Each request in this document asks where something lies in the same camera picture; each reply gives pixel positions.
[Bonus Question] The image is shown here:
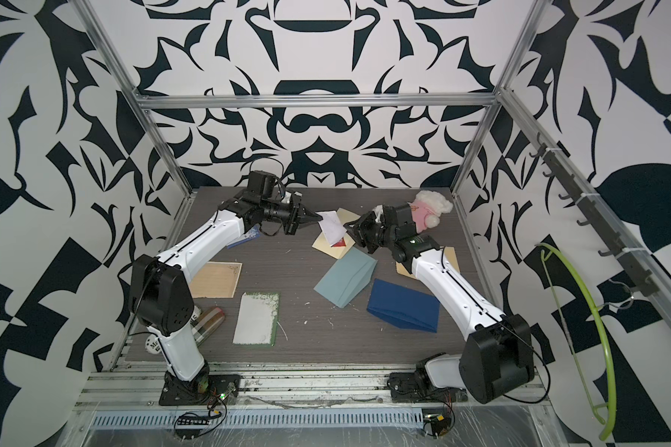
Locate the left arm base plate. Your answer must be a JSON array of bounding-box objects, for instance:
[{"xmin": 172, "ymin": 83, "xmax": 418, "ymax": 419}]
[{"xmin": 158, "ymin": 372, "xmax": 242, "ymax": 407}]

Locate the right black connector board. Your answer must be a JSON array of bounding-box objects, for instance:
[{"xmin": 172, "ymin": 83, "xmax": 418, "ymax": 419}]
[{"xmin": 421, "ymin": 413, "xmax": 455, "ymax": 439}]

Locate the black hook rack rail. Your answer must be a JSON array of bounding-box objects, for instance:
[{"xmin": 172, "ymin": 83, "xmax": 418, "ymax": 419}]
[{"xmin": 532, "ymin": 135, "xmax": 661, "ymax": 297}]

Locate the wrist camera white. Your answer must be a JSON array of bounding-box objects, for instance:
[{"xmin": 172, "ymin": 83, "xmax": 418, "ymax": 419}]
[
  {"xmin": 373, "ymin": 205, "xmax": 383, "ymax": 222},
  {"xmin": 281, "ymin": 191, "xmax": 302, "ymax": 206}
]

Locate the white cable duct strip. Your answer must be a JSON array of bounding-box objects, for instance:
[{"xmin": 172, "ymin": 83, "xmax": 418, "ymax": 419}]
[{"xmin": 91, "ymin": 408, "xmax": 424, "ymax": 430}]

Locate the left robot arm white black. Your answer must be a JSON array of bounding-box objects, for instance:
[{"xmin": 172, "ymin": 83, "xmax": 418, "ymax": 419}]
[{"xmin": 129, "ymin": 171, "xmax": 322, "ymax": 394}]

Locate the light blue envelope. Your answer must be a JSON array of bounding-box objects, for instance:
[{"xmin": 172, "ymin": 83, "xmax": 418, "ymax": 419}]
[{"xmin": 314, "ymin": 249, "xmax": 378, "ymax": 308}]

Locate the pale yellow envelope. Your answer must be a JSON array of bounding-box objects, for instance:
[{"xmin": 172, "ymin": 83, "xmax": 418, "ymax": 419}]
[{"xmin": 312, "ymin": 209, "xmax": 359, "ymax": 259}]

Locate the green hose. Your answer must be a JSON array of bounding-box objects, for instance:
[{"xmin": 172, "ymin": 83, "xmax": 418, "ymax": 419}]
[{"xmin": 536, "ymin": 242, "xmax": 617, "ymax": 441}]

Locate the left black connector board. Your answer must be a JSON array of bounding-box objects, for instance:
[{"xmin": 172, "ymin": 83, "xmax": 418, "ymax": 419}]
[{"xmin": 171, "ymin": 412, "xmax": 226, "ymax": 441}]

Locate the plaid checkered tube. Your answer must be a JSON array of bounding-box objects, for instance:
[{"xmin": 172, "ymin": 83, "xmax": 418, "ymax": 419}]
[{"xmin": 190, "ymin": 307, "xmax": 226, "ymax": 346}]

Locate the pink white letter paper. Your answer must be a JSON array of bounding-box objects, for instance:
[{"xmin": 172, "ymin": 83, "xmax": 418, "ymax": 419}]
[{"xmin": 318, "ymin": 210, "xmax": 347, "ymax": 247}]

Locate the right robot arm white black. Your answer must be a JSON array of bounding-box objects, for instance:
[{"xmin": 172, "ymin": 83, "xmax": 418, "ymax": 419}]
[{"xmin": 344, "ymin": 204, "xmax": 535, "ymax": 403}]

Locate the black connector board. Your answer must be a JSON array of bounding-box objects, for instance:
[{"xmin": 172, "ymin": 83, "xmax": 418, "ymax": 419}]
[
  {"xmin": 421, "ymin": 413, "xmax": 455, "ymax": 439},
  {"xmin": 171, "ymin": 412, "xmax": 226, "ymax": 441}
]

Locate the white teddy bear pink shirt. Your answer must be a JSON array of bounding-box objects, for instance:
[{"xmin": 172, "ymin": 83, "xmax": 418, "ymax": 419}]
[{"xmin": 410, "ymin": 190, "xmax": 453, "ymax": 233}]

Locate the tan yellow envelope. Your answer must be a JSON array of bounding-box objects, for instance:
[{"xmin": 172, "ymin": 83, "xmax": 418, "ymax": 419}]
[{"xmin": 396, "ymin": 246, "xmax": 460, "ymax": 279}]

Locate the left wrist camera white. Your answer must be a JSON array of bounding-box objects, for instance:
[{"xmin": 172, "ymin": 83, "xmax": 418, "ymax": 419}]
[{"xmin": 281, "ymin": 191, "xmax": 302, "ymax": 206}]

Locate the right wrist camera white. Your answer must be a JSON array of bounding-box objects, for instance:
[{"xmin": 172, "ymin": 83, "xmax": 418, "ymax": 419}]
[{"xmin": 373, "ymin": 205, "xmax": 383, "ymax": 222}]

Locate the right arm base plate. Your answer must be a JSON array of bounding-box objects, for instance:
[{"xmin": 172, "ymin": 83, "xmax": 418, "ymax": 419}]
[{"xmin": 386, "ymin": 372, "xmax": 469, "ymax": 403}]

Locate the cream letter paper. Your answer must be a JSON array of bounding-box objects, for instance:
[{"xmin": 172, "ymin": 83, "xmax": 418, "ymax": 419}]
[{"xmin": 189, "ymin": 262, "xmax": 242, "ymax": 299}]

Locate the dark blue envelope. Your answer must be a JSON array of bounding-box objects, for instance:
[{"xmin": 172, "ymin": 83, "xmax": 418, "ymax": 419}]
[{"xmin": 366, "ymin": 279, "xmax": 440, "ymax": 333}]

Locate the white green-bordered letter paper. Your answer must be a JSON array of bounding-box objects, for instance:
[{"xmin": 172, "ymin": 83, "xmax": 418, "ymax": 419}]
[{"xmin": 233, "ymin": 292, "xmax": 280, "ymax": 346}]

